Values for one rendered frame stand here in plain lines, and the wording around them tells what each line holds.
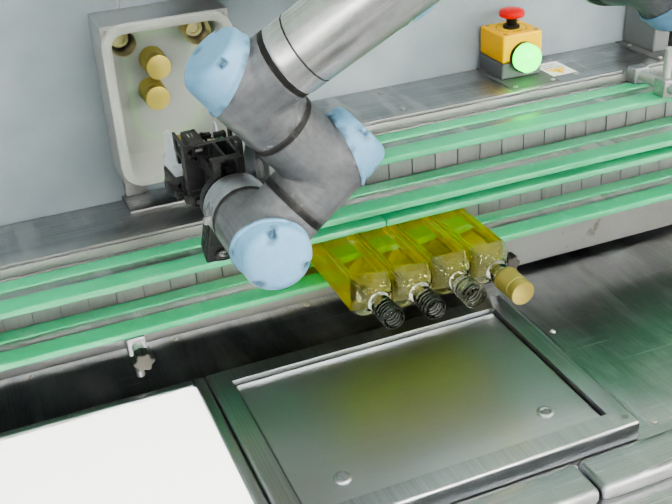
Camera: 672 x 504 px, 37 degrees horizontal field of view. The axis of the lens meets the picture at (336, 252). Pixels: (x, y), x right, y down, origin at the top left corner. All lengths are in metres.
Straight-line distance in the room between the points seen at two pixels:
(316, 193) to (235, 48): 0.17
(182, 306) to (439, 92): 0.50
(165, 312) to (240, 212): 0.38
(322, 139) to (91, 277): 0.48
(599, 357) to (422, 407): 0.30
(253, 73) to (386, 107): 0.58
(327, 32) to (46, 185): 0.67
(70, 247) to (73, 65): 0.25
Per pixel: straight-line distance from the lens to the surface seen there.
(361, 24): 0.90
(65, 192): 1.48
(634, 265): 1.73
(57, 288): 1.33
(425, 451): 1.26
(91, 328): 1.38
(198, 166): 1.17
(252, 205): 1.02
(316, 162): 0.98
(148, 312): 1.39
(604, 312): 1.60
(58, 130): 1.45
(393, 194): 1.44
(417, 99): 1.52
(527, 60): 1.56
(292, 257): 1.00
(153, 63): 1.37
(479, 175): 1.49
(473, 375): 1.38
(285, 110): 0.95
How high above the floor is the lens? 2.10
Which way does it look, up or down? 55 degrees down
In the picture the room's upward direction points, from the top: 138 degrees clockwise
